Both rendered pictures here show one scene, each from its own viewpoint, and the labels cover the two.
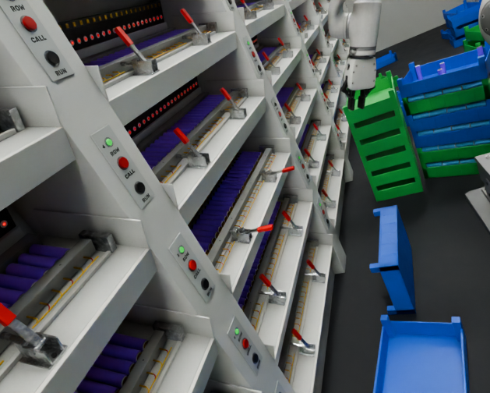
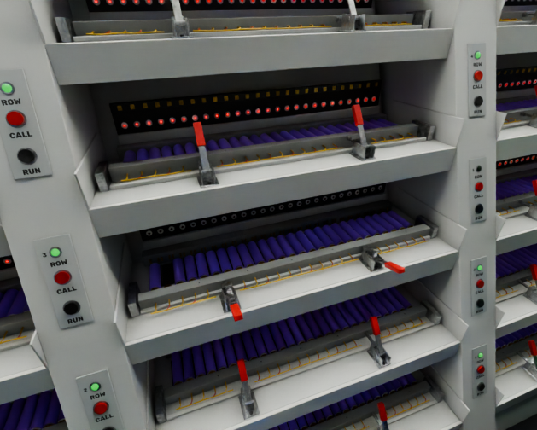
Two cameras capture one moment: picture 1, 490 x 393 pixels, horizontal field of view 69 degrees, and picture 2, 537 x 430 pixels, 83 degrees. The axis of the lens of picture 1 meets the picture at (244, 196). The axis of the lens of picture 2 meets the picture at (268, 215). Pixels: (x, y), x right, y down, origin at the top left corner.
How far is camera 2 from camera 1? 0.57 m
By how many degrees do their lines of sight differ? 44
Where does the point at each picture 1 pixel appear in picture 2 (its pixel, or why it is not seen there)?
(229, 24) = (448, 15)
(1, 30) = not seen: outside the picture
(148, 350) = (9, 319)
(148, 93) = (143, 60)
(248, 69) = (450, 95)
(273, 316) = (219, 416)
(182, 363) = (8, 359)
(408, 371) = not seen: outside the picture
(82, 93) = (2, 22)
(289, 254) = (334, 373)
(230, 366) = (67, 410)
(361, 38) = not seen: outside the picture
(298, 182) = (452, 299)
